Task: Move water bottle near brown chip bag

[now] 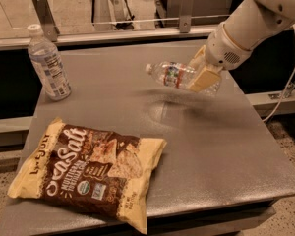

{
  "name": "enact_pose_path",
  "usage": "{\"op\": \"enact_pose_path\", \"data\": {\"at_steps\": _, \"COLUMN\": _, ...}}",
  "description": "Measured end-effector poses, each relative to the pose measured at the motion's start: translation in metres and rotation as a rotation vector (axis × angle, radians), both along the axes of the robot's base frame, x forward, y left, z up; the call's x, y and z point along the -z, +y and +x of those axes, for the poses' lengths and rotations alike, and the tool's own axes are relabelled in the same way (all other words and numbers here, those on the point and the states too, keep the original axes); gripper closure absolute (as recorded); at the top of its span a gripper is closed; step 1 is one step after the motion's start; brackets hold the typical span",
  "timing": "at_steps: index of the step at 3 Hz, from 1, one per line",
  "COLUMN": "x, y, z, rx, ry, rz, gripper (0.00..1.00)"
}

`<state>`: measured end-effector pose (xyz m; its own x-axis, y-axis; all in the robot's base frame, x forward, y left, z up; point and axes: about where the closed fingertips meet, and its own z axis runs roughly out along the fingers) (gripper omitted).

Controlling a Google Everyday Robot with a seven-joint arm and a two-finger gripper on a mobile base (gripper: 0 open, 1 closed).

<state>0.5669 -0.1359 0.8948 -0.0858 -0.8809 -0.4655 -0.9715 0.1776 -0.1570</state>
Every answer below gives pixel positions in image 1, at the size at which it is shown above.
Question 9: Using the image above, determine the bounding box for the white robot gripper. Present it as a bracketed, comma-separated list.
[187, 22, 252, 92]

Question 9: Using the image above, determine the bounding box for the clear water bottle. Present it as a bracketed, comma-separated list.
[146, 61, 220, 95]

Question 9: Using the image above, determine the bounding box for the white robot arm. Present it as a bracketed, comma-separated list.
[187, 0, 295, 92]

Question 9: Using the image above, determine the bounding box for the brown sea salt chip bag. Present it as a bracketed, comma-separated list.
[8, 118, 166, 234]

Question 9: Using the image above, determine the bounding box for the upright labelled water bottle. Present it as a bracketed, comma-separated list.
[28, 24, 72, 101]

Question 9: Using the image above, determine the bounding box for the right metal rail bracket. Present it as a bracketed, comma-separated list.
[179, 0, 194, 33]

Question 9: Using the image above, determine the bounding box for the metal rail bracket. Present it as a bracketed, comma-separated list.
[179, 0, 194, 33]
[31, 0, 60, 42]

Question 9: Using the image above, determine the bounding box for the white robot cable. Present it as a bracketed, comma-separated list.
[261, 23, 295, 124]

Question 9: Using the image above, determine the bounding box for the left metal rail bracket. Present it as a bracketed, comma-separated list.
[31, 0, 60, 42]

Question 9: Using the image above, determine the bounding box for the horizontal metal rail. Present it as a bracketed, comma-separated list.
[0, 25, 216, 51]

